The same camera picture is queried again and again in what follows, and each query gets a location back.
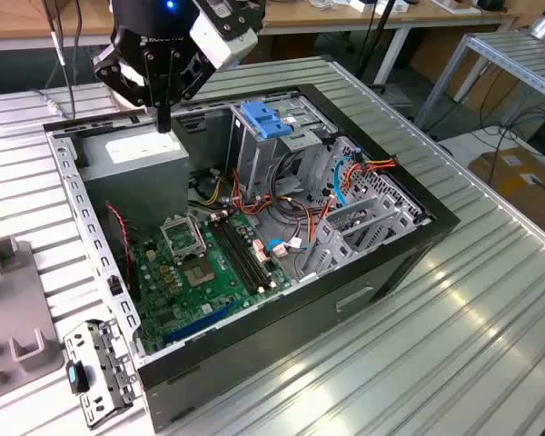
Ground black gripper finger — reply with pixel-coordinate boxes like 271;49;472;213
90;45;164;134
163;48;215;134

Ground orange red disk power wire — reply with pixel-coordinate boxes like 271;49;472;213
306;154;400;243

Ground grey metal disk bay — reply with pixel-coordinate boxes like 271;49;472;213
294;134;435;282

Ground blue plastic drive latch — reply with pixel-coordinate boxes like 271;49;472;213
239;101;295;141

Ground grey metal drive cage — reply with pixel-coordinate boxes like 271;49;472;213
225;95;342;203

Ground grey power supply box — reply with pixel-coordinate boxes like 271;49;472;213
74;123;191;237

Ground wooden desk with white legs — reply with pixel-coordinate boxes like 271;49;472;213
0;0;521;87

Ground black RAM slot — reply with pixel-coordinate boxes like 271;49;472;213
227;216;274;287
222;218;268;290
216;220;262;292
211;221;255;294

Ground CPU socket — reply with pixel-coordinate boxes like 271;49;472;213
181;258;219;290

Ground green motherboard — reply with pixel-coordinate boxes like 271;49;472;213
129;211;296;355

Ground blue expansion slot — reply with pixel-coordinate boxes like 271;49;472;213
163;302;232;344

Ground grey part rack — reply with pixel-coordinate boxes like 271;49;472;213
0;235;65;405

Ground black open PC case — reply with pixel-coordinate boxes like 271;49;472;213
42;83;462;433

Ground black latch with blue tab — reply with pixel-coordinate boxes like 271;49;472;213
65;361;91;394

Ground cardboard box with labels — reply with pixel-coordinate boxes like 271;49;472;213
466;145;545;233

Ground black cable with metal sleeve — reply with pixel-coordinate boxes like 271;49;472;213
45;0;81;120

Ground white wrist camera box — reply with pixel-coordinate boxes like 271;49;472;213
189;11;260;70

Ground black cable with silver plug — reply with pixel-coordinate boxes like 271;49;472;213
31;88;78;120

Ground yellow power wires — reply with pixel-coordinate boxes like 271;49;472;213
188;167;237;210

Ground black cable bundle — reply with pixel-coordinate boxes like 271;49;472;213
272;149;310;219

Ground metal socket cover frame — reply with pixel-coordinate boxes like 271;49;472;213
159;213;209;265

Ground orange red wire bundle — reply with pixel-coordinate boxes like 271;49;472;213
230;167;317;228

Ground thin wire locking lever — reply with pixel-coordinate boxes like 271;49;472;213
186;212;211;258

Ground blue wire with white label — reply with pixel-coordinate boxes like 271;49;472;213
263;236;306;259

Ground blue SATA wire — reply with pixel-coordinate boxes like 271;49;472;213
332;152;364;208

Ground grey metal slot bracket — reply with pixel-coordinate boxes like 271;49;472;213
62;317;142;431

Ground metal slat table with frame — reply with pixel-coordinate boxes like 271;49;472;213
413;27;545;133

